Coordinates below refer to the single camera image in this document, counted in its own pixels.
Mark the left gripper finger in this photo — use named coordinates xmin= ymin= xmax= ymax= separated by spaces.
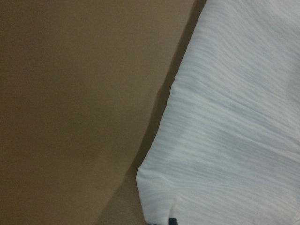
xmin=168 ymin=218 xmax=177 ymax=225

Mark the light blue button-up shirt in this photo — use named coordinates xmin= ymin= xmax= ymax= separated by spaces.
xmin=136 ymin=0 xmax=300 ymax=225

